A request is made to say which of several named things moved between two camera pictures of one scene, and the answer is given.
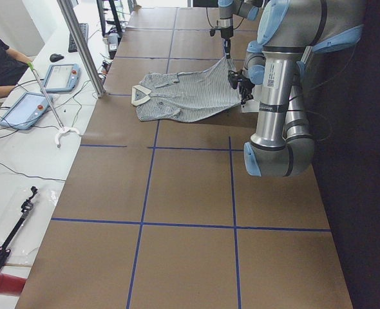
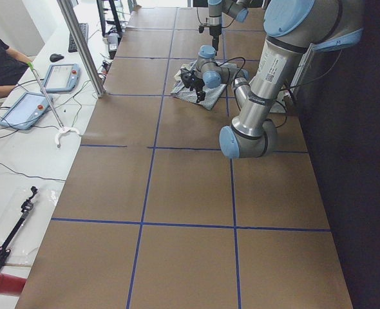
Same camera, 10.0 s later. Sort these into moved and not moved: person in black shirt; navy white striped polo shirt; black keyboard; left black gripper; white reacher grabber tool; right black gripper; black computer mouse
Moved: navy white striped polo shirt; right black gripper; left black gripper
Not moved: white reacher grabber tool; person in black shirt; black keyboard; black computer mouse
